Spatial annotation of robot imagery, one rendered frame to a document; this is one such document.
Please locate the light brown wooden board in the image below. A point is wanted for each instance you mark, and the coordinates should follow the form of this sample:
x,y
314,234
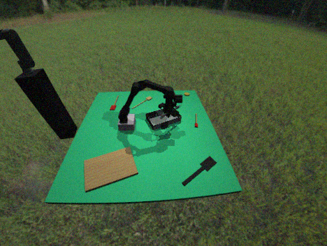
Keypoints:
x,y
109,168

